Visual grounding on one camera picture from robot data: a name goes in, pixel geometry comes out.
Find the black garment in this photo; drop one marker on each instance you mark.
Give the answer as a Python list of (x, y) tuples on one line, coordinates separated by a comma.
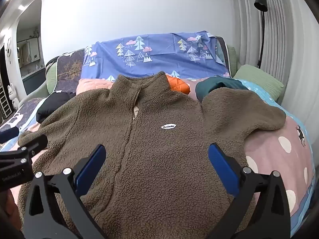
[(54, 104)]

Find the pink quilt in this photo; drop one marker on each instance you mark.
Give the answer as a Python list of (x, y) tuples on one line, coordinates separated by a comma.
[(92, 84)]

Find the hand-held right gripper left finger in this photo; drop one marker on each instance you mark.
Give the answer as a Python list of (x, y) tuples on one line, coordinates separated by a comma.
[(92, 164)]

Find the orange quilted jacket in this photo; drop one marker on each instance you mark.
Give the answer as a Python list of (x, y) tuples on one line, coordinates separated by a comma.
[(178, 84)]

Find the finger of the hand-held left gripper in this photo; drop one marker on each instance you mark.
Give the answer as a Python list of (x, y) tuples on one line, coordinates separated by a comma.
[(35, 143)]

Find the white pleated curtain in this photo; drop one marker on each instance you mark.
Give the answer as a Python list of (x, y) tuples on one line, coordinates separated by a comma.
[(281, 42)]

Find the green pillow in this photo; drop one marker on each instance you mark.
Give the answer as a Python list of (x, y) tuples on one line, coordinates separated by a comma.
[(259, 79)]

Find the dark blue cloth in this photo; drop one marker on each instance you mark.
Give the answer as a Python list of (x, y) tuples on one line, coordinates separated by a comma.
[(8, 133)]

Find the white wall decoration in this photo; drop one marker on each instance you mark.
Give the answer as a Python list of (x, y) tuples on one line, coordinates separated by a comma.
[(8, 52)]

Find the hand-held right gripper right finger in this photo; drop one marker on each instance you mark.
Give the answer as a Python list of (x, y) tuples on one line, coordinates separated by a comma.
[(221, 164)]

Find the blue tree-print sheet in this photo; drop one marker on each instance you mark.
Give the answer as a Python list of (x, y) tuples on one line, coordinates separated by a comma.
[(162, 57)]

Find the white ladder rack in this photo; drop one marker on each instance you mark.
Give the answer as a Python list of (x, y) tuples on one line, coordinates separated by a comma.
[(5, 104)]

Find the white cat figurine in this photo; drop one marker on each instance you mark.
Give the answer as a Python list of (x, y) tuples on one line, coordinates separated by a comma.
[(13, 97)]

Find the dark green garment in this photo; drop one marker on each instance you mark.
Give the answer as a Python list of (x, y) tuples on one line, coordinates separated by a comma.
[(211, 84)]

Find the black floor lamp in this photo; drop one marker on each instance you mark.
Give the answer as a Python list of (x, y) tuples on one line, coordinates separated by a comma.
[(260, 3)]

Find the brown fleece jacket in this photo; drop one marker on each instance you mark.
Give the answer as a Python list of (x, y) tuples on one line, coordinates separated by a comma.
[(159, 166)]

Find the pink polka-dot blanket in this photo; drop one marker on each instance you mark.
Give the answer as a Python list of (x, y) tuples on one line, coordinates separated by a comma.
[(274, 159)]

